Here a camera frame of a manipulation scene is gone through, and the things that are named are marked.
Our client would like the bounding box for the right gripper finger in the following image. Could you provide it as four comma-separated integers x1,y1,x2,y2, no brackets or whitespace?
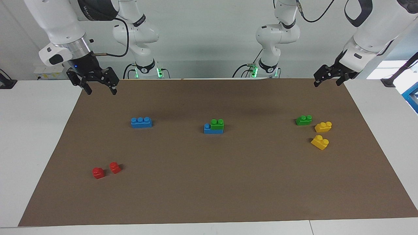
66,70,93,96
100,67,120,96

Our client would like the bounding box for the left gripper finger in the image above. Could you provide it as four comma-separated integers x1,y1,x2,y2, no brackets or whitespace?
313,65,330,87
336,72,358,86

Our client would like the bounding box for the blue three-stud toy brick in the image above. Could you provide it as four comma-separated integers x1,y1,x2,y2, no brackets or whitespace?
131,117,153,128
204,123,224,134

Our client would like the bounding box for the white power box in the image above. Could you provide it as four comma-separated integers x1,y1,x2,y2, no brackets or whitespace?
33,64,70,80

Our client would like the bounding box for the yellow two-stud toy brick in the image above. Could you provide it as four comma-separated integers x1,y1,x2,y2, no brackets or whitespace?
314,121,332,133
310,135,330,150

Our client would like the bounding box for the brown paper table mat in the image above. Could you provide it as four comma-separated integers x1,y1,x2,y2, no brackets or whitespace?
18,78,418,227

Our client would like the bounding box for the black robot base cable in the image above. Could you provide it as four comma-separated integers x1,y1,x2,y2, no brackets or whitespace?
123,63,137,80
232,63,258,79

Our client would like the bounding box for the black camera stand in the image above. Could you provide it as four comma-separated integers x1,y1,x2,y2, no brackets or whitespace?
0,69,17,89
380,52,418,88

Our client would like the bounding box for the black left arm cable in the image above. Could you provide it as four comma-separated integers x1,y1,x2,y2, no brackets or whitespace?
296,0,337,24

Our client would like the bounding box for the blue metal frame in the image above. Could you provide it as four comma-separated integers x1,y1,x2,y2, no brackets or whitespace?
402,82,418,114

